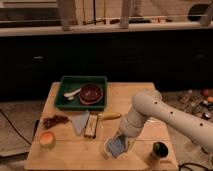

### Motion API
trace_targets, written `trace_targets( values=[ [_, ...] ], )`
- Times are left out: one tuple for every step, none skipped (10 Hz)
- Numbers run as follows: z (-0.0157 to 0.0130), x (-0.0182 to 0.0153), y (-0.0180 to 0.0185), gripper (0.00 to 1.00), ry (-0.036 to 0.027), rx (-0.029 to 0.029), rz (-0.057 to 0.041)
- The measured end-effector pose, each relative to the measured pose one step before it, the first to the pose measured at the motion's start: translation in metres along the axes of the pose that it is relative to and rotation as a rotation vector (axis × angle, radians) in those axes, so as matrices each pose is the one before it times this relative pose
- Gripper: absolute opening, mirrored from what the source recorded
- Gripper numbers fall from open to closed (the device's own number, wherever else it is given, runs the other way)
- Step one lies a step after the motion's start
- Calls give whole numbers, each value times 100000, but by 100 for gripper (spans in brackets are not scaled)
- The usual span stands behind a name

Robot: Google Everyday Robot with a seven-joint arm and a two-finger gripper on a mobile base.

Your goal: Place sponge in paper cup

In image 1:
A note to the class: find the white brush in tray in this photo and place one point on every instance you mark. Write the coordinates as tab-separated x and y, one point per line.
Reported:
70	95

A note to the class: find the white wooden shelf rail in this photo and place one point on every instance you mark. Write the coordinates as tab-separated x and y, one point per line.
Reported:
59	17

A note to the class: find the bunch of red grapes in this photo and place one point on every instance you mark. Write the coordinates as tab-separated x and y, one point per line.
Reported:
49	122

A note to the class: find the dark red bowl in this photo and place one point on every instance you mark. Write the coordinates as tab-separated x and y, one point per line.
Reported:
90	94

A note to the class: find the green plastic tray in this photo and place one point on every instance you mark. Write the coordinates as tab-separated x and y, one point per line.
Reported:
72	83

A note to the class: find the dark green cup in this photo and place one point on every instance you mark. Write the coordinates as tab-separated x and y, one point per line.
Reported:
159	150

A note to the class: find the light blue triangular cloth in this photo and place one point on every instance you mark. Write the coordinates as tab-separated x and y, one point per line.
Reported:
79	121

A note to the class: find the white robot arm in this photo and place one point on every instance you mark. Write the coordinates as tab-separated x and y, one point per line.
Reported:
148	103

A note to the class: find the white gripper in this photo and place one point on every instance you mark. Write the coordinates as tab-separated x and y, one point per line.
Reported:
128	139

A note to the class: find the wooden rectangular block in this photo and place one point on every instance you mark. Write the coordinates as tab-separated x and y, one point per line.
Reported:
91	126

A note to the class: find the orange paper cup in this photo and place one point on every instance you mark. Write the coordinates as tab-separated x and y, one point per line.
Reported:
47	139

